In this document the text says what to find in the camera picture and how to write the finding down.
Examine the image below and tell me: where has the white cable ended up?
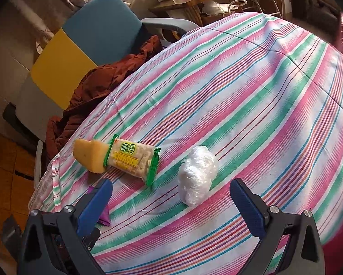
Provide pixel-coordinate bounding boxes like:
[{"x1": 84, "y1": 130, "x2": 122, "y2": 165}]
[{"x1": 229, "y1": 0, "x2": 248, "y2": 12}]

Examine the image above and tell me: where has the rust brown jacket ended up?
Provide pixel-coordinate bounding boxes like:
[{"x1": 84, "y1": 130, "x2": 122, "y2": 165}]
[{"x1": 45, "y1": 34, "x2": 163, "y2": 161}]

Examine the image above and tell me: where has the white plastic bag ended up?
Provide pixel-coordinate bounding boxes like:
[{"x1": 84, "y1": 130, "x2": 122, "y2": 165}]
[{"x1": 203, "y1": 1, "x2": 232, "y2": 15}]

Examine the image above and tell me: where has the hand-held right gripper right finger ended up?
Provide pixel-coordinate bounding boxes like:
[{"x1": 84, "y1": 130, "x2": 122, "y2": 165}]
[{"x1": 229, "y1": 178, "x2": 326, "y2": 275}]

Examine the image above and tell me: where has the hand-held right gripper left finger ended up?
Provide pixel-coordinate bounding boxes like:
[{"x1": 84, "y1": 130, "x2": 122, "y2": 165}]
[{"x1": 17, "y1": 178, "x2": 114, "y2": 275}]

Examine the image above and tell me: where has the white plastic wrap ball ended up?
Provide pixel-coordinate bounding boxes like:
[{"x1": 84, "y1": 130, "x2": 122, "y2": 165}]
[{"x1": 178, "y1": 146, "x2": 218, "y2": 206}]

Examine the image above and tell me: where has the purple snack packet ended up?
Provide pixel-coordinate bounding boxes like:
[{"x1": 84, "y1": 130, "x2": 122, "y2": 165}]
[{"x1": 87, "y1": 186, "x2": 110, "y2": 225}]

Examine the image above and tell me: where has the yellow sponge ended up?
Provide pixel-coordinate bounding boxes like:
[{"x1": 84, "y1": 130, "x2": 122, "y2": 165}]
[{"x1": 73, "y1": 138, "x2": 109, "y2": 174}]

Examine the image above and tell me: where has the green-edged rice snack packet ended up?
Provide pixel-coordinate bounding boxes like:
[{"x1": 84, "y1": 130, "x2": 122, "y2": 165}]
[{"x1": 104, "y1": 135, "x2": 161, "y2": 188}]

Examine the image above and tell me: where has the grey yellow blue chair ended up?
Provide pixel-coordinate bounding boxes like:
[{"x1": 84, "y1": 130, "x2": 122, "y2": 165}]
[{"x1": 2, "y1": 0, "x2": 200, "y2": 155}]

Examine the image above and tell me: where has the striped tablecloth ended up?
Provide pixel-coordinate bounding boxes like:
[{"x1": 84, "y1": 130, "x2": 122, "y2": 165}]
[{"x1": 28, "y1": 11, "x2": 343, "y2": 275}]

